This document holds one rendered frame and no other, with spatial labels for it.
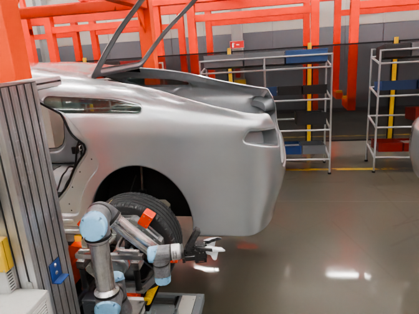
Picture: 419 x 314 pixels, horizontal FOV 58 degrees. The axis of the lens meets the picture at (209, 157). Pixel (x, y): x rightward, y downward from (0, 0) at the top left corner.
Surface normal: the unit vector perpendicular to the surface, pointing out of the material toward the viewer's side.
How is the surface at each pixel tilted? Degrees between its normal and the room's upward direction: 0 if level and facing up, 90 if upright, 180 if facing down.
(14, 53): 90
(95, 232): 82
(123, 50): 90
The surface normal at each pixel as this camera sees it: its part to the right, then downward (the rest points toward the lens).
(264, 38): -0.16, 0.29
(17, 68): 0.99, -0.02
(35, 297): -0.07, -0.96
